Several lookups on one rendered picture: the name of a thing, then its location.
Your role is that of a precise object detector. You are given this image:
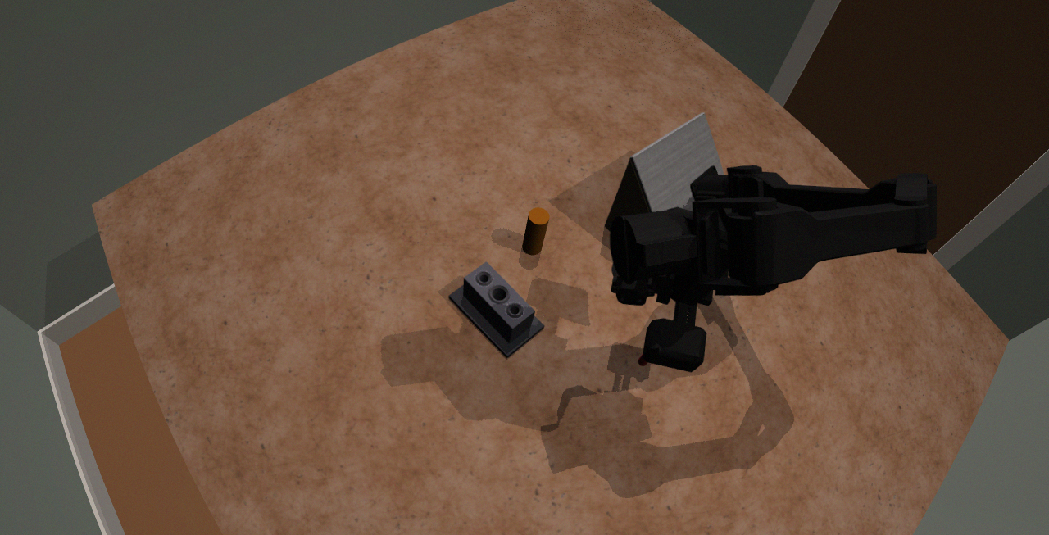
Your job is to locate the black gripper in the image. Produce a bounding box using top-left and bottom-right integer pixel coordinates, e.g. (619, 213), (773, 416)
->
(643, 270), (713, 372)

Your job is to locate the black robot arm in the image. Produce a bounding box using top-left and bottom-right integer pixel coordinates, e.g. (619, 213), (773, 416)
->
(611, 165), (937, 306)

